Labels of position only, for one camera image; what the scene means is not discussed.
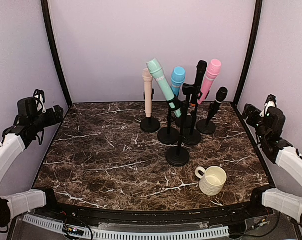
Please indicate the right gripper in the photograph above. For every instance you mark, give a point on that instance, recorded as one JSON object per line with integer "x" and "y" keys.
{"x": 248, "y": 111}

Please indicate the black stand of tall microphone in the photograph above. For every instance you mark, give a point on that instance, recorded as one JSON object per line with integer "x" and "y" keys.
{"x": 192, "y": 137}

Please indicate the black stand of blue microphone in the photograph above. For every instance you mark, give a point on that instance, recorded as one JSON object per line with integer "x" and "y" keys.
{"x": 168, "y": 135}

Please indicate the black corner post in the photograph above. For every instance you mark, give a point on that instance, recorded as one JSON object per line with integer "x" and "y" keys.
{"x": 54, "y": 52}
{"x": 249, "y": 52}

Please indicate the beige microphone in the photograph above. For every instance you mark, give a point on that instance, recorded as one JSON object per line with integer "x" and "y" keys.
{"x": 147, "y": 78}

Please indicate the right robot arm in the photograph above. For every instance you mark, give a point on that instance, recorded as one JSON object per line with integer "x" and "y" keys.
{"x": 288, "y": 158}

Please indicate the black right corner post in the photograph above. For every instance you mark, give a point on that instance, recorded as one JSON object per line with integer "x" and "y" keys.
{"x": 249, "y": 52}

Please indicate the black front rail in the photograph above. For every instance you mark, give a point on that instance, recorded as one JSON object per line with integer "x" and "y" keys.
{"x": 227, "y": 215}

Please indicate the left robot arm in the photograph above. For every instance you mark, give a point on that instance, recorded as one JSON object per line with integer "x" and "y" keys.
{"x": 16, "y": 204}

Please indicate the mint green microphone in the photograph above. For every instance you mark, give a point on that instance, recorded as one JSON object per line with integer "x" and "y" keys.
{"x": 156, "y": 71}

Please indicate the small black microphone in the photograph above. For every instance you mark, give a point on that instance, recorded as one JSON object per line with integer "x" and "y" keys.
{"x": 219, "y": 99}

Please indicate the black stand of pink microphone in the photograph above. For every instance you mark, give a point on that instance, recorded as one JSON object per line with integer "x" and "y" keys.
{"x": 187, "y": 121}

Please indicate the white cable duct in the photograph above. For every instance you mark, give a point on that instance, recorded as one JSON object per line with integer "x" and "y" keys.
{"x": 93, "y": 233}

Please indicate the black stand of beige microphone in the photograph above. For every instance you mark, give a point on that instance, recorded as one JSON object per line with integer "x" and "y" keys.
{"x": 149, "y": 124}

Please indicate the pink microphone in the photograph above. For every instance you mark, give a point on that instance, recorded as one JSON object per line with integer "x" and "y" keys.
{"x": 212, "y": 71}

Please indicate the black left corner post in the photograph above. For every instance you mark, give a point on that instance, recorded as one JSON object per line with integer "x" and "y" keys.
{"x": 54, "y": 52}

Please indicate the tall black microphone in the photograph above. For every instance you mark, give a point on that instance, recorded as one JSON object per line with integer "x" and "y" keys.
{"x": 201, "y": 69}

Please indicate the cream ribbed mug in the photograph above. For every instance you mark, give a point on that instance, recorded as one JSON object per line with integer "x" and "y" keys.
{"x": 211, "y": 180}

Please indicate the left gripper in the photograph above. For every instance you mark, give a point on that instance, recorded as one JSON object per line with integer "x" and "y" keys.
{"x": 58, "y": 115}

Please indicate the black stand of small microphone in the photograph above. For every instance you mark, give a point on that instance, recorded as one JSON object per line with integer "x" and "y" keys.
{"x": 207, "y": 126}

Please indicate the blue microphone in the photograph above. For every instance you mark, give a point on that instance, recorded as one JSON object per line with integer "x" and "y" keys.
{"x": 177, "y": 80}

